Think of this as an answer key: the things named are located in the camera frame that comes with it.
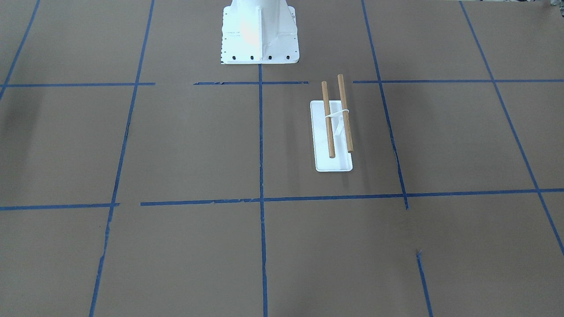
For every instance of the white rack base tray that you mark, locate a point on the white rack base tray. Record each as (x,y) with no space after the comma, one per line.
(323,163)

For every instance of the rear wooden rack rod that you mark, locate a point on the rear wooden rack rod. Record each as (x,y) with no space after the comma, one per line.
(344,106)

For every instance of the wooden rack rod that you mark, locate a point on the wooden rack rod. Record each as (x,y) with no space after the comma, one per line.
(344,106)
(329,129)

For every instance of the front wooden rack rod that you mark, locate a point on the front wooden rack rod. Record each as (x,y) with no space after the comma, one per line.
(329,129)

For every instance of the white rack wire stand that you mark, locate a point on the white rack wire stand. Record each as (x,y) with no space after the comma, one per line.
(341,121)

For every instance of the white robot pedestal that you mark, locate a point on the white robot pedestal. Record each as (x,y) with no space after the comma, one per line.
(259,32)

